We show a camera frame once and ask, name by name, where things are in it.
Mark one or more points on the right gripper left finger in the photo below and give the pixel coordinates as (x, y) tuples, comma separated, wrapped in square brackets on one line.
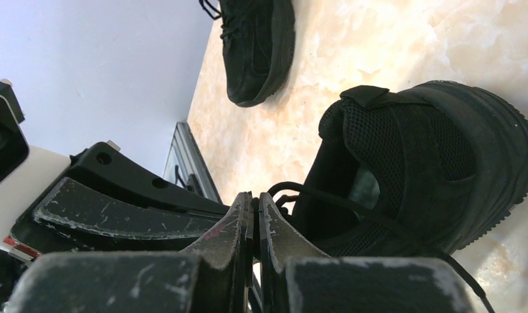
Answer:
[(210, 275)]

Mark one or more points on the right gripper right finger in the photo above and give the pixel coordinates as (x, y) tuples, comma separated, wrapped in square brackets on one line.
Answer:
[(296, 276)]

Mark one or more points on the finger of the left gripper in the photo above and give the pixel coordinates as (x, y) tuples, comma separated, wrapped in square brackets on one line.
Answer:
[(77, 207), (107, 171)]

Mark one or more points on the black shoe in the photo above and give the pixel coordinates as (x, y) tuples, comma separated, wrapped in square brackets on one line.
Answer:
[(422, 172), (258, 39)]

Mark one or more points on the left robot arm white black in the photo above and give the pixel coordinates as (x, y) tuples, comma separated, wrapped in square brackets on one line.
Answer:
[(23, 190)]

